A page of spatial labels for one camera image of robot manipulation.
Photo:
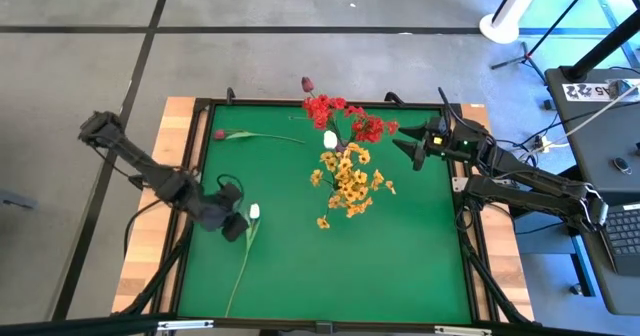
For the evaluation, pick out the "thick black pole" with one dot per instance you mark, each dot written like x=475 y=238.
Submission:
x=600 y=51

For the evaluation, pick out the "black tripod stand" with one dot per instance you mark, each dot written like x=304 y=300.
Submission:
x=524 y=55

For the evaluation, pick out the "blue desk frame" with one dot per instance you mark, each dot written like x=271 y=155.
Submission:
x=545 y=241

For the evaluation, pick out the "green table mat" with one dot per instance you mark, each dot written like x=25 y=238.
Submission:
x=325 y=286

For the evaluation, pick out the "yellow artificial flower bunch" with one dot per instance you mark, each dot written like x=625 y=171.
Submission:
x=347 y=181

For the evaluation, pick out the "white pole with round base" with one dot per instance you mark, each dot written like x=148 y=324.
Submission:
x=500 y=28

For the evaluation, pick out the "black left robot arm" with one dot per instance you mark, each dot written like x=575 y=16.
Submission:
x=150 y=171

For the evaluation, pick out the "dark grey desk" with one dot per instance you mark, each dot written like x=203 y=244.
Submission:
x=590 y=136

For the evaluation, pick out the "red artificial flower bunch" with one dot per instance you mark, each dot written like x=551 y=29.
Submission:
x=372 y=128
x=320 y=110

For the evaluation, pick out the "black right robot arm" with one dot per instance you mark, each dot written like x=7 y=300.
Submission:
x=525 y=186

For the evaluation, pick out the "black key fob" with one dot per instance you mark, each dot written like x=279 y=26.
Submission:
x=622 y=166

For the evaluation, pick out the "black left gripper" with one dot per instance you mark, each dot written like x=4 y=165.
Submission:
x=220 y=203

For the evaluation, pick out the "black keyboard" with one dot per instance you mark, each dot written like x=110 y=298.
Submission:
x=620 y=236

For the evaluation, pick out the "white label paper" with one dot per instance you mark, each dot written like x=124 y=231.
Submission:
x=580 y=92

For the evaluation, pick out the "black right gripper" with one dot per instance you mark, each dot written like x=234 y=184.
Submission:
x=447 y=138

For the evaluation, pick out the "dark red artificial tulip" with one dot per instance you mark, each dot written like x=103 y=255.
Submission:
x=219 y=135
x=307 y=84

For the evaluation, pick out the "white artificial tulip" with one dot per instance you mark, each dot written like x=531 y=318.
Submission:
x=330 y=139
x=254 y=211

